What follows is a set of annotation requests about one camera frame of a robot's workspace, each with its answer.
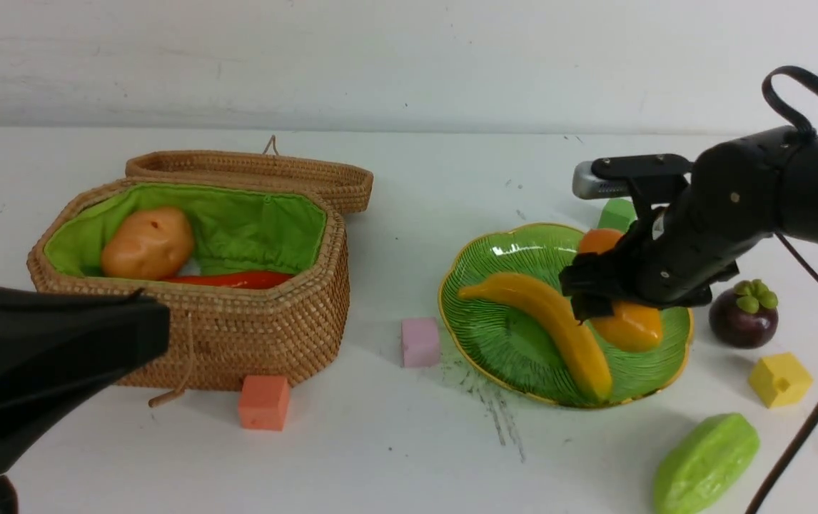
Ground orange plastic mango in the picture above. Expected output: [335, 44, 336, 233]
[578, 228, 663, 353]

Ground yellow foam cube with hole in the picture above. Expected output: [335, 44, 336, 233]
[748, 352, 814, 409]

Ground green foam cube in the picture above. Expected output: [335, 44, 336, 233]
[596, 198, 637, 233]

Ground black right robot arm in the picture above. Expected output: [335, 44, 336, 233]
[559, 127, 818, 321]

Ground green glass leaf plate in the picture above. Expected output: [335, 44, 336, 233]
[438, 223, 695, 410]

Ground orange plastic carrot green leaves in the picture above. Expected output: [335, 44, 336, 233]
[162, 270, 293, 290]

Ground brown plastic potato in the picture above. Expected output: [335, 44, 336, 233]
[100, 207, 195, 281]

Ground dark purple plastic mangosteen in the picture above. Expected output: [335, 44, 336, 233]
[708, 279, 779, 349]

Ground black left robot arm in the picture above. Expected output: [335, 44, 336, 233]
[0, 287, 171, 513]

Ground pink foam cube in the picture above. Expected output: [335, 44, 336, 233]
[400, 318, 441, 368]

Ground woven wicker basket green lining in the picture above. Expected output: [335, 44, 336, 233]
[27, 176, 370, 391]

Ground yellow plastic banana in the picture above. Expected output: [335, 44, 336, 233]
[457, 272, 612, 403]

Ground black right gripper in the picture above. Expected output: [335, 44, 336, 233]
[559, 188, 739, 323]

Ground orange foam cube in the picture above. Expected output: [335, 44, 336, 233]
[237, 375, 291, 430]

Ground green plastic starfruit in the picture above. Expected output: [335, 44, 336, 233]
[653, 413, 760, 513]

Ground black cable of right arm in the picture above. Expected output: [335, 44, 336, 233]
[744, 66, 818, 514]

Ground grey wrist camera on right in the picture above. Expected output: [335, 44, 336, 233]
[572, 153, 695, 215]

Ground woven wicker basket lid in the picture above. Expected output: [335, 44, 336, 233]
[125, 136, 374, 214]

